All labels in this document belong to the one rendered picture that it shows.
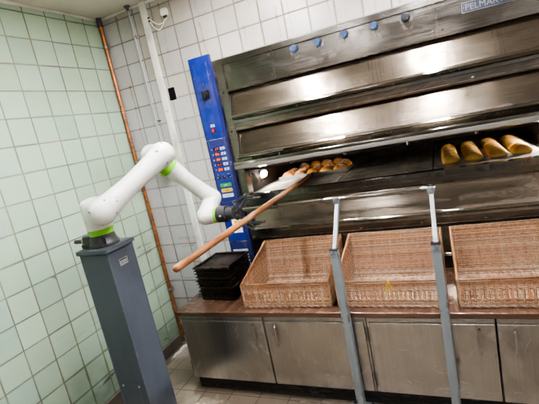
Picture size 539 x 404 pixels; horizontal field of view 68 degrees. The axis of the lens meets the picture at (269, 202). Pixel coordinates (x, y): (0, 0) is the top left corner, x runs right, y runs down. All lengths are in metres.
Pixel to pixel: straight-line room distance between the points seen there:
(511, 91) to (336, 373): 1.78
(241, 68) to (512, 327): 2.09
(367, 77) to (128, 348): 1.97
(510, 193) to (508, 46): 0.76
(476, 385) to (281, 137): 1.74
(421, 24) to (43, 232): 2.42
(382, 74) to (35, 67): 2.04
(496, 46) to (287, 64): 1.13
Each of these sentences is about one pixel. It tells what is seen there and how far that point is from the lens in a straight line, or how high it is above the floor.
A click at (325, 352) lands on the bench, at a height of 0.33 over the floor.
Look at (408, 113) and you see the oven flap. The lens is 2.47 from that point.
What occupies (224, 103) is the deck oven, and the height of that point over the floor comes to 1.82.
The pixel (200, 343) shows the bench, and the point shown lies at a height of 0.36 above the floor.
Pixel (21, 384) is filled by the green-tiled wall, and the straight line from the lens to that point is 2.68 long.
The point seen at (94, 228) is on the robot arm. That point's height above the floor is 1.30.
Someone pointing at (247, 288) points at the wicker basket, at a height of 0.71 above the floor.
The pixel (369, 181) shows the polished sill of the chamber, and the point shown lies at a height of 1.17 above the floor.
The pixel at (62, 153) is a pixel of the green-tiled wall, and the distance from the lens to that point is 2.83.
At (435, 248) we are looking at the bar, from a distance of 1.99.
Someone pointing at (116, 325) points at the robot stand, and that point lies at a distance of 2.27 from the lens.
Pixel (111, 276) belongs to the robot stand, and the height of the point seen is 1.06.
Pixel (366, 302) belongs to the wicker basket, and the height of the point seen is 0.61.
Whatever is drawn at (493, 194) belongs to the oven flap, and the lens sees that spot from 2.55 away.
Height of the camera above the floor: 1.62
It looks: 11 degrees down
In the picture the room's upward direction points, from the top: 12 degrees counter-clockwise
